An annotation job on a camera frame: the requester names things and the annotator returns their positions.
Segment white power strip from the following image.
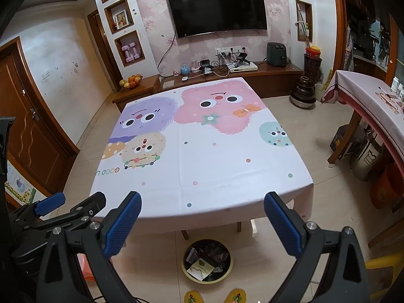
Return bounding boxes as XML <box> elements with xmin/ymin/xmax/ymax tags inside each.
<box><xmin>215</xmin><ymin>46</ymin><xmax>249</xmax><ymax>56</ymax></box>

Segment fruit bowl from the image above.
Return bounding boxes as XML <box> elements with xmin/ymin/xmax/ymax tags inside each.
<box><xmin>119</xmin><ymin>73</ymin><xmax>144</xmax><ymax>90</ymax></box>

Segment wooden cabinet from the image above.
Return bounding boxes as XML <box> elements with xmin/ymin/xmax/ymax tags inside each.
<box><xmin>112</xmin><ymin>61</ymin><xmax>304</xmax><ymax>113</ymax></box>

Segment wall poster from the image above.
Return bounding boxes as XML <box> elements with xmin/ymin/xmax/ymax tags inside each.
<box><xmin>4</xmin><ymin>160</ymin><xmax>37</xmax><ymax>205</ymax></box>

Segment yellow plastic stool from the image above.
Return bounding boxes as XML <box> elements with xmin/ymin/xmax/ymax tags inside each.
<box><xmin>365</xmin><ymin>252</ymin><xmax>404</xmax><ymax>291</ymax></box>

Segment wooden door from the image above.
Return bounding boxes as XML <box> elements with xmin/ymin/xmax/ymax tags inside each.
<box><xmin>0</xmin><ymin>36</ymin><xmax>80</xmax><ymax>197</ymax></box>

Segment printed tablecloth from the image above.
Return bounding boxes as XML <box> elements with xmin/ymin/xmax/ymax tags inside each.
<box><xmin>89</xmin><ymin>77</ymin><xmax>315</xmax><ymax>236</ymax></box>

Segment black air fryer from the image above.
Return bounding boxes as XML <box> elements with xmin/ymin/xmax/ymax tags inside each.
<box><xmin>266</xmin><ymin>41</ymin><xmax>289</xmax><ymax>68</ymax></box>

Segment black television cable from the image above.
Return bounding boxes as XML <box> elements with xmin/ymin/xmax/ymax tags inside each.
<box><xmin>156</xmin><ymin>31</ymin><xmax>178</xmax><ymax>78</ymax></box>

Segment yellow flowered slipper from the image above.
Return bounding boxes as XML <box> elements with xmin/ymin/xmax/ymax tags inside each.
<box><xmin>183</xmin><ymin>290</ymin><xmax>205</xmax><ymax>303</ymax></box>
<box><xmin>223</xmin><ymin>287</ymin><xmax>247</xmax><ymax>303</ymax></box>

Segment cardboard box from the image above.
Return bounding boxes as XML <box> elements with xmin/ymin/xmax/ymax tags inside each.
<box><xmin>329</xmin><ymin>124</ymin><xmax>351</xmax><ymax>162</ymax></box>

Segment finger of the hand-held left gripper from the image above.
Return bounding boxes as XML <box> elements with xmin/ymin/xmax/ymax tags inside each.
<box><xmin>34</xmin><ymin>192</ymin><xmax>107</xmax><ymax>232</ymax></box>
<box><xmin>12</xmin><ymin>192</ymin><xmax>67</xmax><ymax>227</ymax></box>

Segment orange plastic stool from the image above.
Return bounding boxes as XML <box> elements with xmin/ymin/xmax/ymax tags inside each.
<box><xmin>370</xmin><ymin>160</ymin><xmax>404</xmax><ymax>211</ymax></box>

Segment wall television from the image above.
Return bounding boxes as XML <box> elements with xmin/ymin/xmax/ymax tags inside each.
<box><xmin>166</xmin><ymin>0</ymin><xmax>269</xmax><ymax>40</ymax></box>

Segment round trash bin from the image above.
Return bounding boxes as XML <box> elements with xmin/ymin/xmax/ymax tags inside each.
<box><xmin>181</xmin><ymin>239</ymin><xmax>235</xmax><ymax>284</ymax></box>

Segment side table with cloth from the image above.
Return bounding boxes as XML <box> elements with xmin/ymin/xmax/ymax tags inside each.
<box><xmin>320</xmin><ymin>69</ymin><xmax>404</xmax><ymax>178</ymax></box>

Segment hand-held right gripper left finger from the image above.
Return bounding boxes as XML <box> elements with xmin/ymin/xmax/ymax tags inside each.
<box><xmin>34</xmin><ymin>190</ymin><xmax>142</xmax><ymax>303</ymax></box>

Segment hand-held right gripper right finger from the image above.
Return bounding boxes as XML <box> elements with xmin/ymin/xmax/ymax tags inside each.
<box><xmin>264</xmin><ymin>191</ymin><xmax>370</xmax><ymax>303</ymax></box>

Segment basket with red lid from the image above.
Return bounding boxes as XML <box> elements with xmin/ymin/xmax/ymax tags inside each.
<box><xmin>303</xmin><ymin>46</ymin><xmax>323</xmax><ymax>85</ymax></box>

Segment white set-top box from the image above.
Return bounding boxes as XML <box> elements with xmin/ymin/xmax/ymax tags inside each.
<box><xmin>229</xmin><ymin>62</ymin><xmax>257</xmax><ymax>74</ymax></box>

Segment brown ceramic jar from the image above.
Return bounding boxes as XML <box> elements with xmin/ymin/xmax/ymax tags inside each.
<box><xmin>290</xmin><ymin>75</ymin><xmax>317</xmax><ymax>110</ymax></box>

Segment metal pot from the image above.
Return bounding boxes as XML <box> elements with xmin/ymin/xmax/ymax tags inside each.
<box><xmin>348</xmin><ymin>138</ymin><xmax>383</xmax><ymax>181</ymax></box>

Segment pink dumbbells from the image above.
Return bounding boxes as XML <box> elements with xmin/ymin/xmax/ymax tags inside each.
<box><xmin>121</xmin><ymin>41</ymin><xmax>141</xmax><ymax>64</ymax></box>

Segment framed picture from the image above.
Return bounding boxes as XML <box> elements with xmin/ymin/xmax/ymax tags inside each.
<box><xmin>112</xmin><ymin>9</ymin><xmax>129</xmax><ymax>31</ymax></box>

